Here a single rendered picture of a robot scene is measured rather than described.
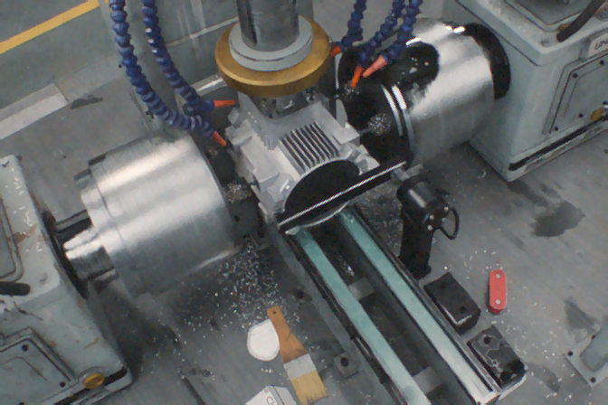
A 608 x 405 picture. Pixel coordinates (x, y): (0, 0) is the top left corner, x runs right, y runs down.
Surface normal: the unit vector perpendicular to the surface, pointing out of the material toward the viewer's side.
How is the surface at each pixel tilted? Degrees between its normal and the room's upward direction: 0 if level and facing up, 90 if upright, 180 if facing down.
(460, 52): 24
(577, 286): 0
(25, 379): 90
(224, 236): 81
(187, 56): 90
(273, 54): 0
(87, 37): 0
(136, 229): 43
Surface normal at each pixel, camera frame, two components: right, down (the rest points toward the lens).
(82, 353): 0.49, 0.68
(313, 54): -0.06, -0.59
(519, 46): -0.87, 0.43
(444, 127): 0.47, 0.53
